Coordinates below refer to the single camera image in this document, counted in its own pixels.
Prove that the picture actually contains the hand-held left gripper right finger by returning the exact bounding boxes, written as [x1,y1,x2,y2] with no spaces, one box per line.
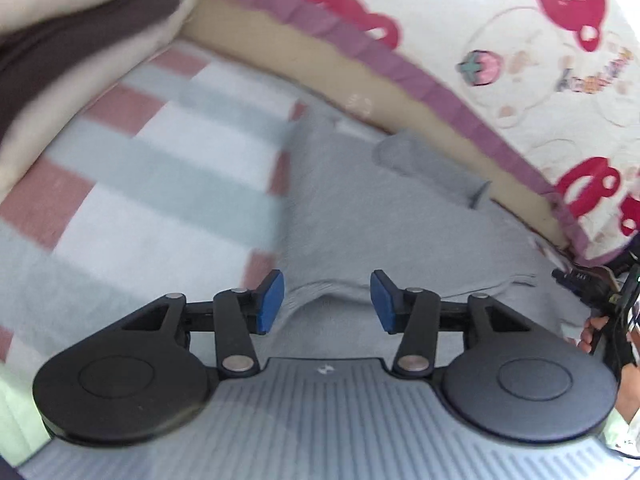
[370,269,532,378]

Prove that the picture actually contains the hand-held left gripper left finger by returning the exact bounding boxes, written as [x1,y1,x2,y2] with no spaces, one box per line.
[122,269,286,377]

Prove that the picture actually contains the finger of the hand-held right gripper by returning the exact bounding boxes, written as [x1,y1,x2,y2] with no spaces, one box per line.
[551,266,608,311]

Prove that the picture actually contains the grey sweatshirt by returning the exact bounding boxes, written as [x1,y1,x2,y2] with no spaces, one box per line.
[242,107,608,361]

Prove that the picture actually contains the person's right hand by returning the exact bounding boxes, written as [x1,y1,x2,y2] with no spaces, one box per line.
[577,312,608,356]

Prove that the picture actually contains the pink white grey striped blanket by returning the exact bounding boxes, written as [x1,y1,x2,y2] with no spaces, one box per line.
[0,40,308,466]

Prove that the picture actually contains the red bear printed blanket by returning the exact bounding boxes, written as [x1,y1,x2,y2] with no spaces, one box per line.
[170,0,640,266]

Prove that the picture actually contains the light green cloth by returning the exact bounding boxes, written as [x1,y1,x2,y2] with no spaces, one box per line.
[0,347,53,466]

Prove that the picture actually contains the cream pillow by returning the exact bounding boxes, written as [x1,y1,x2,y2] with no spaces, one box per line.
[0,0,201,201]

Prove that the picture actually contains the dark brown cloth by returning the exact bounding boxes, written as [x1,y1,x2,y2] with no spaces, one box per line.
[0,0,183,146]

